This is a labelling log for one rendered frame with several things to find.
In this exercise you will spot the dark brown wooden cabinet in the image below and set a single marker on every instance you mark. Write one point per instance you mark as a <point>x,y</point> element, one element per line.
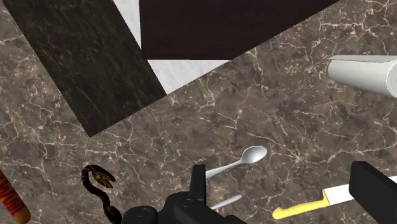
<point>217,28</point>

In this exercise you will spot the dark brown snake figure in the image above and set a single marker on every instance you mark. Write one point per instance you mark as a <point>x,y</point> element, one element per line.
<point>100,177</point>

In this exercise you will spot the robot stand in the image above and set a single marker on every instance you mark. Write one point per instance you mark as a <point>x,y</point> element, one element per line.
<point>90,62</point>

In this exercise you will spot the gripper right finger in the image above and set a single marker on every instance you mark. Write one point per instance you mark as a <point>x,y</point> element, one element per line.
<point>375,192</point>

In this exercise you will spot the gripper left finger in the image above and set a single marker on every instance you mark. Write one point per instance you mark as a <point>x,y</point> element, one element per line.
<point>197,186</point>

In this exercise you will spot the white paper towel roll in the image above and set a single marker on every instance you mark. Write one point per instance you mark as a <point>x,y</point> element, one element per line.
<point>363,76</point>

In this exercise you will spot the silver spoon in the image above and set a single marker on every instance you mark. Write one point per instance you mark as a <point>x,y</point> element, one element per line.
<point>252,155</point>

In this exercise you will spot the red and tan cylinder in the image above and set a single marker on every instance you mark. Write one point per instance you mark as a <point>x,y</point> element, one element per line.
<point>11,203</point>

